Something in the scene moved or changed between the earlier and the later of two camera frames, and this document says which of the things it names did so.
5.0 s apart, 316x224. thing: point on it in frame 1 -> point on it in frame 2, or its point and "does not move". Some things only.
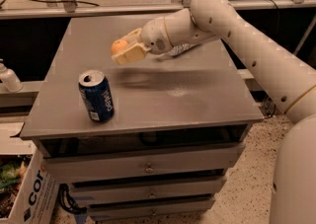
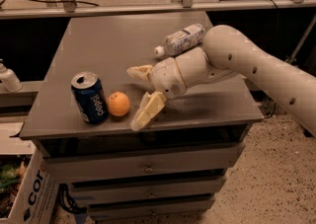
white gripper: [154, 37] -> [166, 77]
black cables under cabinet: [67, 202] does not move
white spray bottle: [9, 79] does not move
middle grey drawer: [149, 189] does not move
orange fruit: [118, 45] -> [118, 104]
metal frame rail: [65, 11] does not move
